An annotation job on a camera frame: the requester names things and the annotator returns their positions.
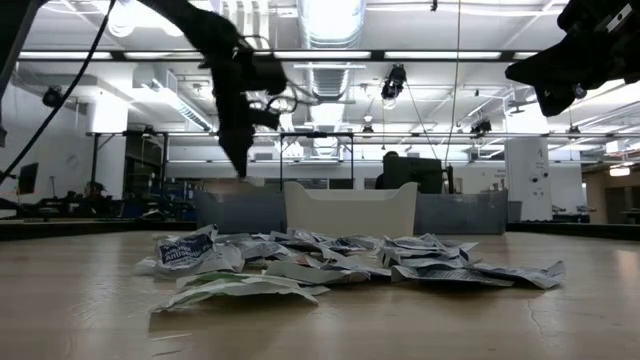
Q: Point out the black rig crossbeam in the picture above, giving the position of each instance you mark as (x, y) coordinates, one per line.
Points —
(377, 55)

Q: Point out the white plastic bin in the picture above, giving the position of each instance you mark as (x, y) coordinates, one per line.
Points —
(350, 210)

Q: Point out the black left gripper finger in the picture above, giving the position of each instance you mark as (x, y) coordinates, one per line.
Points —
(231, 150)
(245, 150)

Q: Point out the long light strip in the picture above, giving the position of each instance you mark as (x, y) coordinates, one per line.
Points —
(322, 55)
(442, 55)

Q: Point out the alcohol antiseptic pad packet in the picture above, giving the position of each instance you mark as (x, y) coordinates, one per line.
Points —
(185, 250)

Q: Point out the small black monitor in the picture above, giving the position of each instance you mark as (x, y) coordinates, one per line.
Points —
(27, 177)

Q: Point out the black ceiling camera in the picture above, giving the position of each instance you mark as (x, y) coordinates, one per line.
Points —
(481, 126)
(52, 96)

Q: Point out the silver ventilation duct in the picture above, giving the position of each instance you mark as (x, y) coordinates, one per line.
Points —
(330, 20)

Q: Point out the black rig camera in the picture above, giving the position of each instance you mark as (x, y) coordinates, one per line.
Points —
(394, 82)

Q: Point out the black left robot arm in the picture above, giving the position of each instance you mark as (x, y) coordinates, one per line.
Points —
(200, 25)

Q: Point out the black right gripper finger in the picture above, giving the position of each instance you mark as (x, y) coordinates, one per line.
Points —
(550, 81)
(545, 65)

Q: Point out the grey plastic bin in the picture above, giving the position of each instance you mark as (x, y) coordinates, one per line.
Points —
(240, 212)
(462, 212)

